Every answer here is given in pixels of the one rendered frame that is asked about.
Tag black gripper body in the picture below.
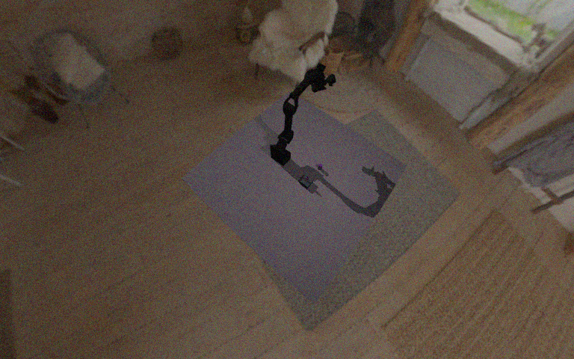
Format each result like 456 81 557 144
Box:
311 74 336 93

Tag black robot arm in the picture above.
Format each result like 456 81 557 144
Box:
274 63 326 150

